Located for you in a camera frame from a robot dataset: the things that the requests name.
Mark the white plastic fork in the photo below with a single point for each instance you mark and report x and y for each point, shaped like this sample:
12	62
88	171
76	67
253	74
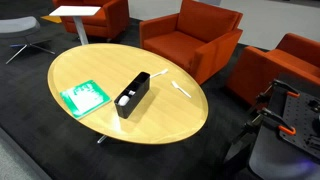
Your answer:
181	89
159	73

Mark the black cutlery holder box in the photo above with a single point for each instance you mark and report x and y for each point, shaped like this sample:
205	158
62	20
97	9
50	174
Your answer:
137	93

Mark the white plastic spoon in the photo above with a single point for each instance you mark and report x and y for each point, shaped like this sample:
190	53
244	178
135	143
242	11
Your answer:
124	100

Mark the orange armchair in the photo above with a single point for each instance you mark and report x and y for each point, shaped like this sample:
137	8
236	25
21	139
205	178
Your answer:
173	43
106	20
256	70

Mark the oval wooden table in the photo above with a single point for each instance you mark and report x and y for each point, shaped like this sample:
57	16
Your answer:
100	63

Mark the green and white book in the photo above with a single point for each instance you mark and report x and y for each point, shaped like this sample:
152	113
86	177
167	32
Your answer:
86	98

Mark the white side table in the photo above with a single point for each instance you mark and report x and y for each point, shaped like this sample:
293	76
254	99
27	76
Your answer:
75	10

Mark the black robot cart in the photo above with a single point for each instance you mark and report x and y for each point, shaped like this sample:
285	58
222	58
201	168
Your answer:
273	156

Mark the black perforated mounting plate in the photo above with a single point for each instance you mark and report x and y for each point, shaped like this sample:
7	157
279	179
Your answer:
300	113

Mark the grey lounge chair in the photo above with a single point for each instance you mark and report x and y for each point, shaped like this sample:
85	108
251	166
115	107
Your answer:
16	25

